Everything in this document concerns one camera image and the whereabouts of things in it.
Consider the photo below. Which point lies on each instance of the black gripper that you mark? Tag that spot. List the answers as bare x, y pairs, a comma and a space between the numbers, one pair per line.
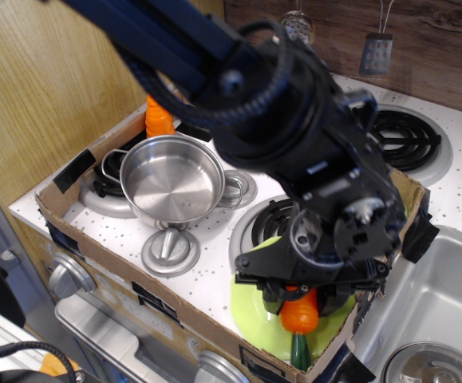
337, 258

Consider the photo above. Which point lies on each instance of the hanging metal strainer ladle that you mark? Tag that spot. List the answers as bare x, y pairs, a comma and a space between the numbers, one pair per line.
298, 25

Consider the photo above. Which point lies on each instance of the light green plastic plate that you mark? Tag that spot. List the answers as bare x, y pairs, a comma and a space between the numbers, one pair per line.
263, 329

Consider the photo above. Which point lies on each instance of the silver stove knob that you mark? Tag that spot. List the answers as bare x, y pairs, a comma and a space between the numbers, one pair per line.
240, 189
170, 253

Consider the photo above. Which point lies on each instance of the back right black burner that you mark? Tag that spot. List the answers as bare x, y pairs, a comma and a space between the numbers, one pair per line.
413, 143

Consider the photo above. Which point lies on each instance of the silver stove knob front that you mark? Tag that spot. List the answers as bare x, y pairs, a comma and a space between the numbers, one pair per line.
170, 253

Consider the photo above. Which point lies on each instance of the hanging metal slotted spatula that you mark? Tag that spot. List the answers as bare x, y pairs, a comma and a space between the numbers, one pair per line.
376, 53

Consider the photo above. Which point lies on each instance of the silver stove knob middle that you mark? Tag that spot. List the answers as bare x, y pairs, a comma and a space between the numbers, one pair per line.
240, 189

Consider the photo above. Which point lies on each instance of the sink drain strainer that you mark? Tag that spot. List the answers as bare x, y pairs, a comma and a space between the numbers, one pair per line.
424, 362

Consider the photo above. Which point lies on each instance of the silver oven knob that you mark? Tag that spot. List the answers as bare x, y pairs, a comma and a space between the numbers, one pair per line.
69, 277
214, 368

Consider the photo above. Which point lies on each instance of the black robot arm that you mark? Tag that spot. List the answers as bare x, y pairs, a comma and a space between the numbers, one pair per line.
272, 106

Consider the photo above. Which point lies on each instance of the silver oven knob left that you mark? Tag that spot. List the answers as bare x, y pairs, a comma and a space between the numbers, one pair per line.
69, 277

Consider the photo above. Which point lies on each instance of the orange object bottom left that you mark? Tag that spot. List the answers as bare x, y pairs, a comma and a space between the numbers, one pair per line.
52, 366

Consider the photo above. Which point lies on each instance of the cardboard fence with black tape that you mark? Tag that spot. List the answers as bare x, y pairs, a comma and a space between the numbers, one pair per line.
189, 313

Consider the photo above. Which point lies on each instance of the orange toy carrot green stem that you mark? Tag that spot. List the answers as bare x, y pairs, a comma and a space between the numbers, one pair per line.
300, 318

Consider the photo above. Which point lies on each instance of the upright orange toy carrot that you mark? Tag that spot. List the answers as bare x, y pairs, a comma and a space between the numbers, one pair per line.
158, 121

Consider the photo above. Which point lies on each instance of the front right black burner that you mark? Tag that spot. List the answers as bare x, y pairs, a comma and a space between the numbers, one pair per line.
263, 221

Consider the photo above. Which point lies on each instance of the front left black burner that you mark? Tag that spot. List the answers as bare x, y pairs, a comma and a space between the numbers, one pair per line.
100, 192

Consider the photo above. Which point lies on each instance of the black burner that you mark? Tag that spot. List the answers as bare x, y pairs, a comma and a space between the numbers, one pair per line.
413, 143
100, 192
263, 221

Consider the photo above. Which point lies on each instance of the stainless steel pot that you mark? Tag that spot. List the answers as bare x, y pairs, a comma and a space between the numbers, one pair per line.
171, 181

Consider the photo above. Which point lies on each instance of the silver oven knob right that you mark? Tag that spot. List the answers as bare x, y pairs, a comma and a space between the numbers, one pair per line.
214, 368

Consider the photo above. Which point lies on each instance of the silver oven door handle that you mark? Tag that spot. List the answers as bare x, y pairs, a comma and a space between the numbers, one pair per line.
133, 352

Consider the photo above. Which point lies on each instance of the silver toy sink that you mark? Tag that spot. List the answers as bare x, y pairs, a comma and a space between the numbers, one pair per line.
422, 303

